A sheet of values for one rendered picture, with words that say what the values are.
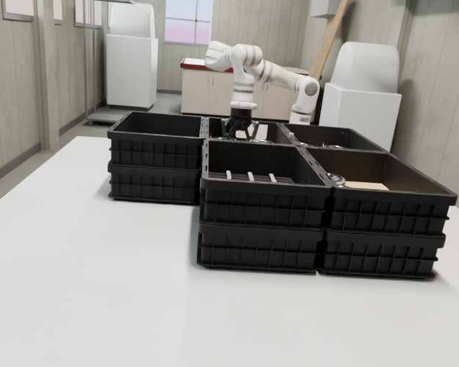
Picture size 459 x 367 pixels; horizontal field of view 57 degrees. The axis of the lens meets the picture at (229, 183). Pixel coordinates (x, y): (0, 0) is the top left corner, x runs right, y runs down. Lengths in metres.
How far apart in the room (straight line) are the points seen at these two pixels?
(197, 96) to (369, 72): 3.24
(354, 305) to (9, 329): 0.69
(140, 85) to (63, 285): 6.28
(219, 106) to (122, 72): 1.65
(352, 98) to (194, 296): 3.43
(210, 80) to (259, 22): 2.44
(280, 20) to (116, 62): 3.43
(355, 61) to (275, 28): 4.77
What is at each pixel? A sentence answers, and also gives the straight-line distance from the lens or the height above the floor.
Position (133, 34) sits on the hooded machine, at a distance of 7.17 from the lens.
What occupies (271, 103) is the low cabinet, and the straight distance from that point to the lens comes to 6.87.
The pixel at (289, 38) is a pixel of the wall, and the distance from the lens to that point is 8.91.
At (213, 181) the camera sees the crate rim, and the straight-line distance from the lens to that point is 0.93.
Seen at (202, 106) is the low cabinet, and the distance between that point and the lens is 6.77.
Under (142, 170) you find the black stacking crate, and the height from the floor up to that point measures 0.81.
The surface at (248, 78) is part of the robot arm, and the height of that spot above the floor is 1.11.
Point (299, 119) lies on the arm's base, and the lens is 1.89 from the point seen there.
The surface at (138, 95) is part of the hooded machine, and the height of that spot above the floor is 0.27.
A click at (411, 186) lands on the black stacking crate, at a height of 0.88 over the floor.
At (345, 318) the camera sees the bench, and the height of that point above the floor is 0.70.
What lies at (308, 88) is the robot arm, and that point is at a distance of 1.87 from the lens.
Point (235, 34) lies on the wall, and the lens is 8.75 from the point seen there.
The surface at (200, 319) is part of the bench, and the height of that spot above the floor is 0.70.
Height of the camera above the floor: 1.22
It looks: 19 degrees down
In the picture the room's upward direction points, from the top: 5 degrees clockwise
